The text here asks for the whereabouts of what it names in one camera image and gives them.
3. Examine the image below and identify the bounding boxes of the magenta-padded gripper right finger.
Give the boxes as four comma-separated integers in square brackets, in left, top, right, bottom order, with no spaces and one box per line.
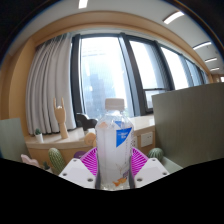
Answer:
[127,147,169,190]

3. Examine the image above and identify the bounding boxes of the wooden hand model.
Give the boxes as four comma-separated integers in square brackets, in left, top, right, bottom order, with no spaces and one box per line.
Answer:
[53,96,70,140]

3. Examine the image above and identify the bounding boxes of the clear plastic water bottle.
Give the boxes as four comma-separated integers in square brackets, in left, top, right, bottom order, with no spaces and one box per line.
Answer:
[94,97,135,191]

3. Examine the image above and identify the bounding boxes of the ceiling lights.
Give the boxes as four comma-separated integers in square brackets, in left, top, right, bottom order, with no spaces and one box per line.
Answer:
[78,0,224,83]

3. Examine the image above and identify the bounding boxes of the tall green cactus figure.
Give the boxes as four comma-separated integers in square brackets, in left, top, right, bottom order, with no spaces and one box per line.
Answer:
[48,147,67,176]

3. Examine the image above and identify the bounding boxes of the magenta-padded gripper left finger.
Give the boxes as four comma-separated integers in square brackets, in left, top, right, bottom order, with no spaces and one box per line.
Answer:
[59,147,101,190]

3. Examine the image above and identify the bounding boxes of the grey window curtain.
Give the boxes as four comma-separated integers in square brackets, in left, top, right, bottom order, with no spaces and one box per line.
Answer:
[25,33,77,136]

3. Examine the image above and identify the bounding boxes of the white wall socket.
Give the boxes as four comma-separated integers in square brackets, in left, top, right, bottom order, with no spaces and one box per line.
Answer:
[139,131,154,148]

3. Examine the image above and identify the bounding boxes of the small round green cactus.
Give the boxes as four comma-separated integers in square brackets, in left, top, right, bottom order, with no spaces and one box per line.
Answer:
[147,147,165,163]

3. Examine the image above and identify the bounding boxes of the green desk partition panel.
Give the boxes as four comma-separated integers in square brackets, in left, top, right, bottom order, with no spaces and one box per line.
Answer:
[151,82,224,169]
[0,117,31,162]

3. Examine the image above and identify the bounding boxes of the tiny potted succulent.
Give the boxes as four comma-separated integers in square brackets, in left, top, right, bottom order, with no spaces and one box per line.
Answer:
[42,161,53,173]

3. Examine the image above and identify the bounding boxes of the potted plant in white pot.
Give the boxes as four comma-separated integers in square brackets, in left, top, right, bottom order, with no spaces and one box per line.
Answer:
[34,128,45,144]

